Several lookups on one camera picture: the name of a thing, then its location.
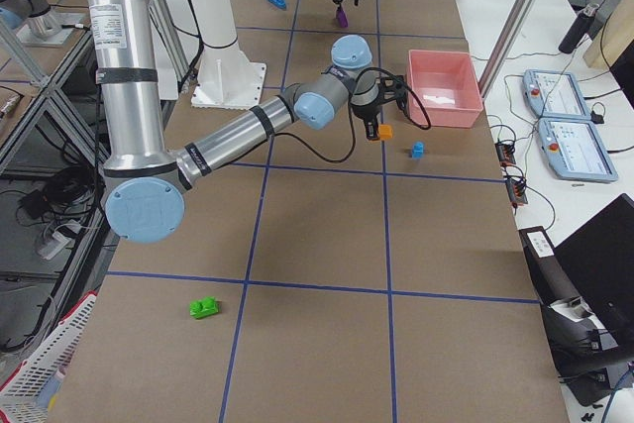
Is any orange block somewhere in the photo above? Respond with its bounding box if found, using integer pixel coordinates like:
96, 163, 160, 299
377, 124, 393, 141

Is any purple block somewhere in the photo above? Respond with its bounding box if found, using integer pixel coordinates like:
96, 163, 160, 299
336, 6, 348, 28

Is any small blue block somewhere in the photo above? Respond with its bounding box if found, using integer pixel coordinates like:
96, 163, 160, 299
410, 142, 425, 159

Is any green block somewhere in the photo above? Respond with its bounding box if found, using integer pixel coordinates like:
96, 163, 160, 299
189, 296, 220, 320

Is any pink plastic box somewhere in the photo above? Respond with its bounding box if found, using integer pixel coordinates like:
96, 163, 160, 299
407, 50, 483, 129

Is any upper teach pendant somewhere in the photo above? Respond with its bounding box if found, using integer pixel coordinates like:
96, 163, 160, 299
522, 69, 590, 120

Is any teach pendant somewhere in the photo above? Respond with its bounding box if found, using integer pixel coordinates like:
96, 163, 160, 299
537, 117, 619, 183
522, 69, 590, 120

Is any lower teach pendant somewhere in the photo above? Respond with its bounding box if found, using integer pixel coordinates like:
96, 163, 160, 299
537, 117, 619, 183

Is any black water bottle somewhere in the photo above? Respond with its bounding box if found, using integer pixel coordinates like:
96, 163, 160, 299
558, 3, 599, 54

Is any black laptop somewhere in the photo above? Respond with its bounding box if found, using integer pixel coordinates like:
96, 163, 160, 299
555, 193, 633, 344

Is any white plastic basket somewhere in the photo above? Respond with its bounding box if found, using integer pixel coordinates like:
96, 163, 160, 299
1, 291, 97, 422

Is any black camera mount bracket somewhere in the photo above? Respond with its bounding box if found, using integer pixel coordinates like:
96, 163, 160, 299
377, 75, 409, 114

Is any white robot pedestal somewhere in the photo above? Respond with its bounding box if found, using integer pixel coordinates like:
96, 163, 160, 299
191, 0, 266, 110

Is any aluminium frame post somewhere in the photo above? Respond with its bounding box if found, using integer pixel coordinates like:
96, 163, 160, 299
478, 0, 536, 99

